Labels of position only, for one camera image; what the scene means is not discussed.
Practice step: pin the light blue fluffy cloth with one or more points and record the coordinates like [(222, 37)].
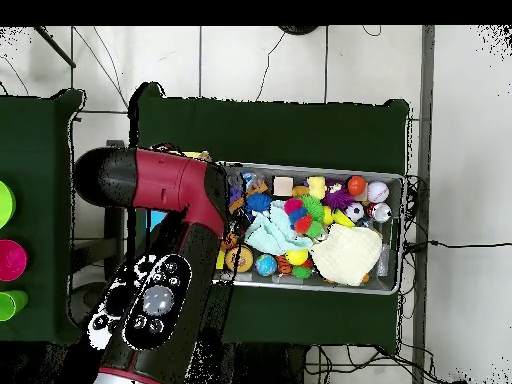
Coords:
[(276, 236)]

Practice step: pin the colourful triangle print cloth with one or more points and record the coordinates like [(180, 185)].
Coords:
[(203, 155)]

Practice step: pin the cream muslin cloth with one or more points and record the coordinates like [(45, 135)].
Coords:
[(346, 254)]

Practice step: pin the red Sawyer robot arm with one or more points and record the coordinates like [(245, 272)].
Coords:
[(172, 180)]

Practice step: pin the wooden three-hole box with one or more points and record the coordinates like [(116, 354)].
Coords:
[(158, 219)]

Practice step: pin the silver mesh bin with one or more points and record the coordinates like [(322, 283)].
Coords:
[(390, 280)]

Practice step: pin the blue spiky rubber ball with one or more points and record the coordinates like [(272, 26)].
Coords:
[(258, 202)]

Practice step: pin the orange toy basketball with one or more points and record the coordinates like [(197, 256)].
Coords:
[(231, 240)]

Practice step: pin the multicoloured spiky caterpillar toy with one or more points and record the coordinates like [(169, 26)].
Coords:
[(296, 206)]

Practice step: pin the toy hamburger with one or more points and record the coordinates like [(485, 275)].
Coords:
[(240, 258)]

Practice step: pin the green spiky rubber ball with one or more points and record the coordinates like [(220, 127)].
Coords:
[(314, 204)]

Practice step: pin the yellow smooth ball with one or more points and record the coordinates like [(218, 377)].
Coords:
[(296, 256)]

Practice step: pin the yellow plush duck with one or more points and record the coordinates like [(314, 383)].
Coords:
[(317, 186)]

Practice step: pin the purple spiky monster toy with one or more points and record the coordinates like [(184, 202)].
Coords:
[(338, 198)]

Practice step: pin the dark green table cloth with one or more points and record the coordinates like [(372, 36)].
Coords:
[(36, 140), (300, 132)]

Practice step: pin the orange smooth ball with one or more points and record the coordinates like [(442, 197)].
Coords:
[(356, 185)]

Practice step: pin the white baseball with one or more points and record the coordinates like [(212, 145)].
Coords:
[(378, 192)]

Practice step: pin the black upright panel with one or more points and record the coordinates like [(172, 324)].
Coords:
[(114, 240)]

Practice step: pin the black round fixture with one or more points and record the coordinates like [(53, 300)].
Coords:
[(298, 29)]

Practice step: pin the grey stand base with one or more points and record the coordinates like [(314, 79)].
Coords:
[(79, 298)]

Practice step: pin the pink plastic cup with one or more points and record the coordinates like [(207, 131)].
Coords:
[(12, 260)]

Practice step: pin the lime green plastic cup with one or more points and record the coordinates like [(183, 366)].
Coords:
[(10, 306), (6, 204)]

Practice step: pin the black diagonal rod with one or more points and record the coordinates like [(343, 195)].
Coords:
[(54, 46)]

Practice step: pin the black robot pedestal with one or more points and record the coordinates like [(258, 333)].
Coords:
[(272, 368)]

